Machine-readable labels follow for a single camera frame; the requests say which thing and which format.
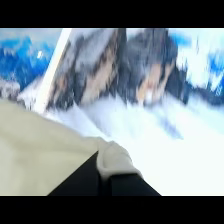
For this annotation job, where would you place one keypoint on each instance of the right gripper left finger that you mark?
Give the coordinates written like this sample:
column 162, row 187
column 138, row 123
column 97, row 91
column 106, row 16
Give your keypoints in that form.
column 81, row 180

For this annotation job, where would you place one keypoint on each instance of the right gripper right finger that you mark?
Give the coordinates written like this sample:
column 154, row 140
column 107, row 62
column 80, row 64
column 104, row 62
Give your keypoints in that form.
column 130, row 186

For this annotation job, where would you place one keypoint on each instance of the cream white garment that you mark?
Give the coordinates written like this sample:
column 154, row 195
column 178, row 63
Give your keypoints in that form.
column 40, row 156

